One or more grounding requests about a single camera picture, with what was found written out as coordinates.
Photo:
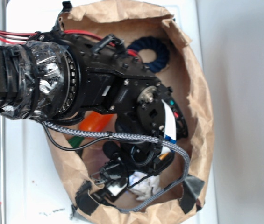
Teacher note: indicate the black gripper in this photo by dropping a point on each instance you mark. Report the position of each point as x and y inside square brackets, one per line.
[147, 117]

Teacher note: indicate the white paper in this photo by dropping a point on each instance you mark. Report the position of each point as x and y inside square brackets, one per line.
[146, 188]

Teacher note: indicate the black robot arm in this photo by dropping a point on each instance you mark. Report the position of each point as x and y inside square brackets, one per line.
[49, 79]

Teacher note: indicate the green toy piece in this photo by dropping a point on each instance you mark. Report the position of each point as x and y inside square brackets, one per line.
[75, 141]

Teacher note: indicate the orange plastic carrot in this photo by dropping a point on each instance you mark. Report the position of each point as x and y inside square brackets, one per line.
[95, 122]

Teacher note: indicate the brown paper bag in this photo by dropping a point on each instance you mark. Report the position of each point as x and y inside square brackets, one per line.
[130, 20]

